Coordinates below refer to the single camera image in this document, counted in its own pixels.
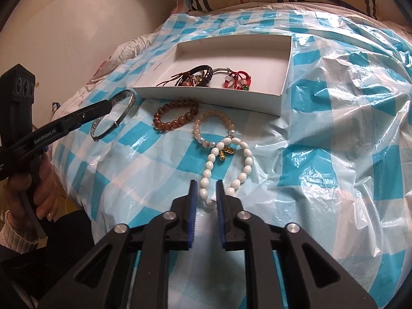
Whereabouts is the blue white checked plastic sheet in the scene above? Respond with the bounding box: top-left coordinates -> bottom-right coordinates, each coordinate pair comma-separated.
51,10 -> 412,309

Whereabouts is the white quilt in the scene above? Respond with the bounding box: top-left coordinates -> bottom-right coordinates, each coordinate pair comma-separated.
53,35 -> 161,119

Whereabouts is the dark red cord bracelet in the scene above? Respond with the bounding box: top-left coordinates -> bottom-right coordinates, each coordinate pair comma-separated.
157,72 -> 184,87

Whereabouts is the white cardboard box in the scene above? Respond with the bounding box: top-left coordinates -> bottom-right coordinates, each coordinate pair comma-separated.
133,34 -> 293,116

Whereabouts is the red braided bead bracelet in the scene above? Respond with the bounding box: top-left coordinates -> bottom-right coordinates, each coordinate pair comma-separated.
223,70 -> 253,91

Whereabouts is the person's dark clothing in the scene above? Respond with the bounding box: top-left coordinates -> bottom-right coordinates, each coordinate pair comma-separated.
0,209 -> 97,309

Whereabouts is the white oval bead bracelet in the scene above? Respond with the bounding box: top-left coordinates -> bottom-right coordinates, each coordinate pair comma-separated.
199,137 -> 252,209

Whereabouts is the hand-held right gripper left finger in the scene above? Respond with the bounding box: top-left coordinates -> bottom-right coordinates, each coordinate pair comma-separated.
37,179 -> 198,309

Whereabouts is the engraved silver bangle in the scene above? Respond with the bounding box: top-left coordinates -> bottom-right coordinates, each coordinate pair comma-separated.
91,89 -> 137,143

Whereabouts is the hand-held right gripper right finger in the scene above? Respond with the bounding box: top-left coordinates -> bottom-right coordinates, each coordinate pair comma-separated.
216,179 -> 377,309

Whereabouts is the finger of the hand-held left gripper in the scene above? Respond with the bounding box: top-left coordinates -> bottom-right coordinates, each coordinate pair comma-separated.
59,100 -> 112,132

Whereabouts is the person's left forearm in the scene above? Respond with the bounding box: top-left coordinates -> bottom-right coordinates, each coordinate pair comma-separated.
0,211 -> 39,253

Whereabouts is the brown bead bracelet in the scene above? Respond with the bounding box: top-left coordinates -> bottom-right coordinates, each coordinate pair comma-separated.
152,99 -> 199,131

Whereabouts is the person's left hand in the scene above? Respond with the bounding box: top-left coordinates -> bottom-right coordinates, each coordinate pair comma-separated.
8,154 -> 60,235

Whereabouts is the peach bead pearl bracelet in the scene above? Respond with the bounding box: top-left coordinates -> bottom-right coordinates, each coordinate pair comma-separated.
193,110 -> 237,162

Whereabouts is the black braided bracelet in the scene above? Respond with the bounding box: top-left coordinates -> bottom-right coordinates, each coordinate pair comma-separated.
175,65 -> 214,88

